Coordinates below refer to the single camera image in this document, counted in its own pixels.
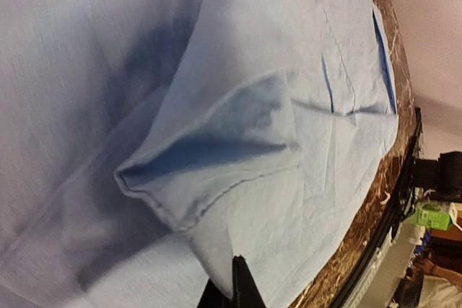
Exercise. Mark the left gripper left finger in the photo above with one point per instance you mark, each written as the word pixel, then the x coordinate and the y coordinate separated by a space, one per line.
pixel 212 297

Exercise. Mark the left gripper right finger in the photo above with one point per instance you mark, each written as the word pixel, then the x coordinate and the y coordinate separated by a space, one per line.
pixel 245 291

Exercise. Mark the light blue shirt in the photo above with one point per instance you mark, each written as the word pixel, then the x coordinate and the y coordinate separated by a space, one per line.
pixel 146 143

